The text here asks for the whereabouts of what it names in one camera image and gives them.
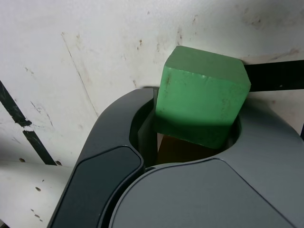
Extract black tape square outline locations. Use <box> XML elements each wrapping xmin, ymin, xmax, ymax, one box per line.
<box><xmin>242</xmin><ymin>59</ymin><xmax>304</xmax><ymax>92</ymax></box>

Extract green cube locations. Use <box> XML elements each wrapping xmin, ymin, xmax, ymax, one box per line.
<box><xmin>153</xmin><ymin>45</ymin><xmax>251</xmax><ymax>150</ymax></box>

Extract grey curved gripper right jaw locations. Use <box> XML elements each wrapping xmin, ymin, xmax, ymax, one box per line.
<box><xmin>98</xmin><ymin>91</ymin><xmax>304</xmax><ymax>228</ymax></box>

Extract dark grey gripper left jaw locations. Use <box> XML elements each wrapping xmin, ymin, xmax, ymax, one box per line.
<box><xmin>47</xmin><ymin>87</ymin><xmax>159</xmax><ymax>228</ymax></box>

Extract black tape strip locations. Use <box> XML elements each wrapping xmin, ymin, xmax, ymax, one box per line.
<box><xmin>0</xmin><ymin>80</ymin><xmax>64</xmax><ymax>166</ymax></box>

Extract yellow cube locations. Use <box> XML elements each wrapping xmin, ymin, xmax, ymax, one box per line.
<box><xmin>156</xmin><ymin>133</ymin><xmax>220</xmax><ymax>165</ymax></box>

